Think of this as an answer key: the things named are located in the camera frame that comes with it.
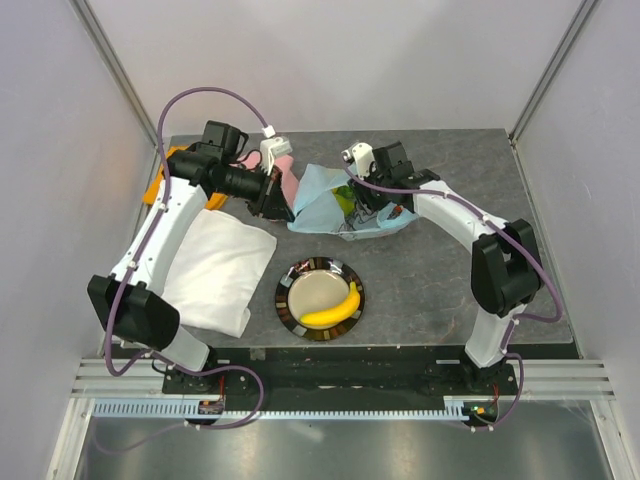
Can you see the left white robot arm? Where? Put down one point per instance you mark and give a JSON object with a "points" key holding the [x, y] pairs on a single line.
{"points": [[128, 300]]}

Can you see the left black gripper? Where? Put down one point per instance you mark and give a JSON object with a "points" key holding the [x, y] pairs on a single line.
{"points": [[272, 204]]}

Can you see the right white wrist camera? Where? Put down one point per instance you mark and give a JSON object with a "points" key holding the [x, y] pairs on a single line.
{"points": [[360, 155]]}

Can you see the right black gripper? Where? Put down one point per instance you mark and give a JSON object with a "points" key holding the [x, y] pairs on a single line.
{"points": [[364, 196]]}

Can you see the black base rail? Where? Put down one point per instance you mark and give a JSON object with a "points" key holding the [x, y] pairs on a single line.
{"points": [[430, 370]]}

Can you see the light blue plastic bag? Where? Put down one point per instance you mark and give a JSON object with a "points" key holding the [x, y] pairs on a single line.
{"points": [[316, 210]]}

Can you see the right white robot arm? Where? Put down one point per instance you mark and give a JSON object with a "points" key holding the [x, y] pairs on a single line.
{"points": [[505, 258]]}

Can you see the dark rimmed beige plate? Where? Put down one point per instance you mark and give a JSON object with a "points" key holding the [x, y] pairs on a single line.
{"points": [[315, 284]]}

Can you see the green fake grapes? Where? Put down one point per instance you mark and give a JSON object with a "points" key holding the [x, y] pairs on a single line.
{"points": [[345, 198]]}

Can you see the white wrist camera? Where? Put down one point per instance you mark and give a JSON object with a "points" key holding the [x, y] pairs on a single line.
{"points": [[272, 147], [360, 155]]}

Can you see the white slotted cable duct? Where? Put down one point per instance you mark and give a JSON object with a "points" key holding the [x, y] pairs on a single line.
{"points": [[195, 409]]}

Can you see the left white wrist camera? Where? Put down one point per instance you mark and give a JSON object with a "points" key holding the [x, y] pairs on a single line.
{"points": [[272, 147]]}

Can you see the yellow fake banana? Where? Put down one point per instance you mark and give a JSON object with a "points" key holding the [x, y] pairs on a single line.
{"points": [[336, 314]]}

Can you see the pink baseball cap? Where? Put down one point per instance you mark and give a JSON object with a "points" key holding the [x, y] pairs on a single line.
{"points": [[290, 182]]}

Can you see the white folded cloth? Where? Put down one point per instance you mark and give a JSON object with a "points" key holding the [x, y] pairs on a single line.
{"points": [[216, 272]]}

